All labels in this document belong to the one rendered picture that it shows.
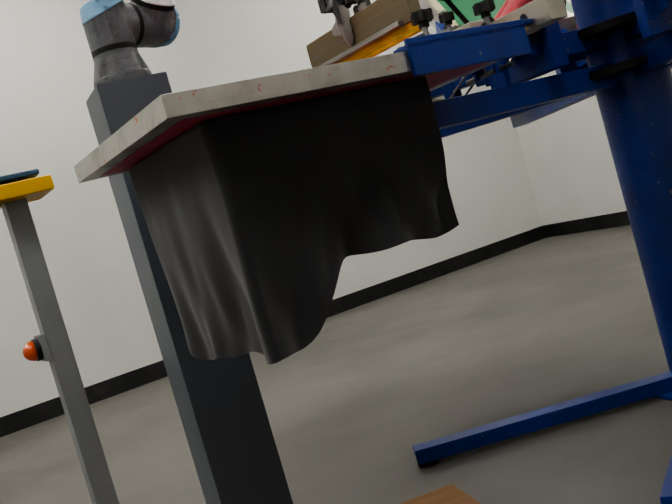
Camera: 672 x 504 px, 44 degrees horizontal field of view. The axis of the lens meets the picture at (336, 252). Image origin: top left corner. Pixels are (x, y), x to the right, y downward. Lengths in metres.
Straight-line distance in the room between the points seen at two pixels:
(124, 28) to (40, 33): 3.50
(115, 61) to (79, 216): 3.35
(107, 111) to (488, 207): 5.25
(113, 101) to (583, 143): 5.26
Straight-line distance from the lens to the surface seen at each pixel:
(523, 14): 1.81
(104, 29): 2.22
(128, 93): 2.15
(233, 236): 1.41
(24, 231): 1.63
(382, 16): 1.78
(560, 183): 7.20
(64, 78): 5.66
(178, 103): 1.32
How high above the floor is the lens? 0.75
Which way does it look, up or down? 3 degrees down
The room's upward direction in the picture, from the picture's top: 16 degrees counter-clockwise
